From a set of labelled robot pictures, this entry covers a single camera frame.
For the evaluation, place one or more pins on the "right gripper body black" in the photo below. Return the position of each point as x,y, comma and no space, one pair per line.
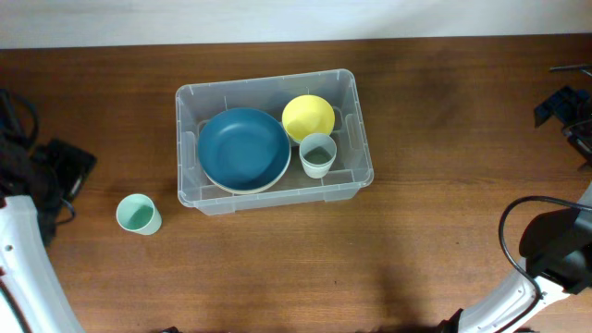
575,109

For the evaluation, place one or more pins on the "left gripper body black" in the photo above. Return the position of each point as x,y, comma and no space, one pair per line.
64,174

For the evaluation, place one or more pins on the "cream large bowl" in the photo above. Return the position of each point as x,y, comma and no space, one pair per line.
273,185

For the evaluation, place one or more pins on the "dark blue large bowl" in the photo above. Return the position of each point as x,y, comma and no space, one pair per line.
244,150

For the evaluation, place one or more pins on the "grey cup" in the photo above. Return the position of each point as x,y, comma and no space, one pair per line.
318,149

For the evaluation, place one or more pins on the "yellow small bowl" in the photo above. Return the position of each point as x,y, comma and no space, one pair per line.
307,114

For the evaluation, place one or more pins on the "cream white cup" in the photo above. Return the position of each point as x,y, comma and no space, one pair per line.
316,171

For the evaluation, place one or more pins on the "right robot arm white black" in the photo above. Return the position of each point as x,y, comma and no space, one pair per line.
554,263

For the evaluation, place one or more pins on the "clear plastic storage container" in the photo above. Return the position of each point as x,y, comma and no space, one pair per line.
197,104

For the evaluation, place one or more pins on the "mint green cup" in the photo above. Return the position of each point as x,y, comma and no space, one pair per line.
137,213

